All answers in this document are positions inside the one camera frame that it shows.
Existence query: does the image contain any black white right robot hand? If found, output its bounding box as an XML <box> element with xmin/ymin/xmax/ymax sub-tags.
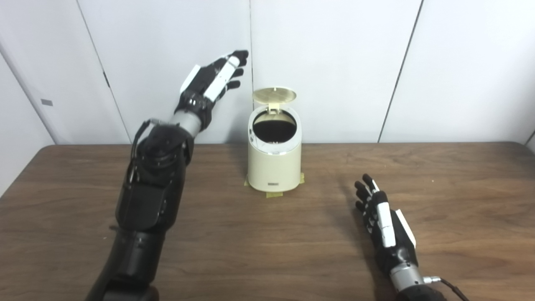
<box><xmin>354</xmin><ymin>174</ymin><xmax>418</xmax><ymax>276</ymax></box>

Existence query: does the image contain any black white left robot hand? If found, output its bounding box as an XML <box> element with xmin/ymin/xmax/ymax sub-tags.
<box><xmin>175</xmin><ymin>50</ymin><xmax>250</xmax><ymax>128</ymax></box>

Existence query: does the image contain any round cream bin lid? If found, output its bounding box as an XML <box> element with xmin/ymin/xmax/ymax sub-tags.
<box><xmin>252</xmin><ymin>87</ymin><xmax>298</xmax><ymax>113</ymax></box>

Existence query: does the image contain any cream-colored bin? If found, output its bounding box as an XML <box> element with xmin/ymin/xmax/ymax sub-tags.
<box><xmin>247</xmin><ymin>87</ymin><xmax>302</xmax><ymax>193</ymax></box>

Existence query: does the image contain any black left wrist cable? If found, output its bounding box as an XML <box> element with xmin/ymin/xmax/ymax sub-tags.
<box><xmin>127</xmin><ymin>118</ymin><xmax>168</xmax><ymax>184</ymax></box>

